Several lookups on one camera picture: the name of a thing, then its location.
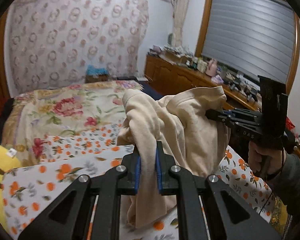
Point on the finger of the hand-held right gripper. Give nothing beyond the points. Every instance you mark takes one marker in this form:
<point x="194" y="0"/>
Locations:
<point x="240" y="117"/>

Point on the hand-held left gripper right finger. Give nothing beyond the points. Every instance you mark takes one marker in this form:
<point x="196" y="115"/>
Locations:
<point x="158" y="172"/>

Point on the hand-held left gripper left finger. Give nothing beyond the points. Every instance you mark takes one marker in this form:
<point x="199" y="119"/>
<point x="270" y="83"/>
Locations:
<point x="138" y="172"/>

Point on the pink printed t-shirt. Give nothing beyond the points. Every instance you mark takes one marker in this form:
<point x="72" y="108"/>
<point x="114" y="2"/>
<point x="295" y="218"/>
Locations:
<point x="185" y="130"/>

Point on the person's right forearm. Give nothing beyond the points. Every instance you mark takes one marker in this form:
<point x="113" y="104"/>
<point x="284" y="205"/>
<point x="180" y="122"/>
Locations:
<point x="295" y="180"/>

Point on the person's right hand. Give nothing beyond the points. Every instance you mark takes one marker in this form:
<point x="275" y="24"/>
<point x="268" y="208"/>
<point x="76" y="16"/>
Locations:
<point x="276" y="162"/>

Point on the pink tissue pack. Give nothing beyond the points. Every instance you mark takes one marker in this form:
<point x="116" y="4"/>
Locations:
<point x="218" y="79"/>

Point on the pink kettle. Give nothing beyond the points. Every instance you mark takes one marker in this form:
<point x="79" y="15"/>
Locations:
<point x="211" y="67"/>

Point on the orange fruit print bed sheet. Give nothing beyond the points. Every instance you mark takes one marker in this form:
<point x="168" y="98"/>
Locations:
<point x="65" y="170"/>

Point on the wooden sideboard cabinet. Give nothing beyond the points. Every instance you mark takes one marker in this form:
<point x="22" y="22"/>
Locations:
<point x="175" y="72"/>

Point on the dark blue mattress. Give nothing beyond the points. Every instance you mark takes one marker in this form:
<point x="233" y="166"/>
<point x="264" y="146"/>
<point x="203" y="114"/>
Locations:
<point x="151" y="90"/>

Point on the grey window blind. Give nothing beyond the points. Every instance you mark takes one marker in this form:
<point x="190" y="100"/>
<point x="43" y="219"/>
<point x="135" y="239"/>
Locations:
<point x="247" y="30"/>

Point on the cardboard box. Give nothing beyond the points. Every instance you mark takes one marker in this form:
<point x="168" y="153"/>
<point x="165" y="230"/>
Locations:
<point x="173" y="57"/>

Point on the floral blanket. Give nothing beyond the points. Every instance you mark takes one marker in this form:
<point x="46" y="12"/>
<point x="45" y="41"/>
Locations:
<point x="65" y="110"/>

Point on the yellow patterned cloth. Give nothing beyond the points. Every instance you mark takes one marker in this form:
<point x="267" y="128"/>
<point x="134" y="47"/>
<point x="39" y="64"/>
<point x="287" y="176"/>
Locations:
<point x="278" y="215"/>

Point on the cream lace curtain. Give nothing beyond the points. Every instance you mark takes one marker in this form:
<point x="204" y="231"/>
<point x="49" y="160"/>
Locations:
<point x="181" y="12"/>

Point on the yellow plush toy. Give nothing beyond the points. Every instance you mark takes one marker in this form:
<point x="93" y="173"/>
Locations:
<point x="0" y="160"/>

